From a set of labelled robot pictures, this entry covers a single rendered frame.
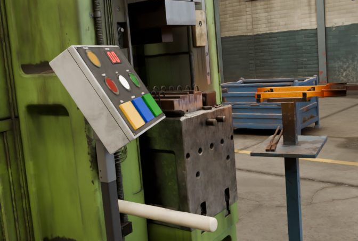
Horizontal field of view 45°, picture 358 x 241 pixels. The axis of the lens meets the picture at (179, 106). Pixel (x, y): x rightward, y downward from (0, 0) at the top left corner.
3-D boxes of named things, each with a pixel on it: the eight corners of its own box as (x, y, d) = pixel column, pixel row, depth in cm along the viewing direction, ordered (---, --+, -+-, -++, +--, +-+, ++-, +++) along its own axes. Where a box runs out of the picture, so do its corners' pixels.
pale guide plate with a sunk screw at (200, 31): (207, 45, 207) (204, 9, 205) (196, 46, 200) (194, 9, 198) (203, 46, 209) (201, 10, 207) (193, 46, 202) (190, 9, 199)
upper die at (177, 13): (196, 25, 179) (194, 1, 177) (167, 24, 163) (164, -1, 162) (123, 34, 204) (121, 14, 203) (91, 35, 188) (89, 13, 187)
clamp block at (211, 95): (217, 105, 193) (216, 90, 192) (207, 107, 186) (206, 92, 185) (195, 104, 200) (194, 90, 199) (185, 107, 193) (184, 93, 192)
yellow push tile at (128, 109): (145, 123, 115) (130, 100, 115) (137, 128, 108) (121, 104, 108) (140, 126, 116) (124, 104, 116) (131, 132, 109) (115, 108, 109)
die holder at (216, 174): (238, 200, 196) (232, 104, 191) (191, 231, 166) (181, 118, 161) (146, 185, 230) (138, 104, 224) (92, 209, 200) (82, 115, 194)
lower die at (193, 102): (202, 108, 183) (201, 89, 182) (175, 116, 167) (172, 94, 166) (130, 108, 208) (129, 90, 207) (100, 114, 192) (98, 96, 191)
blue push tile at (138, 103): (155, 117, 126) (140, 96, 125) (148, 122, 118) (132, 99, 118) (150, 120, 126) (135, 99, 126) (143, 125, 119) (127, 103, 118)
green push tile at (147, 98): (163, 112, 135) (149, 92, 135) (157, 116, 127) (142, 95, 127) (158, 115, 136) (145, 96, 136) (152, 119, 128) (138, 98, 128)
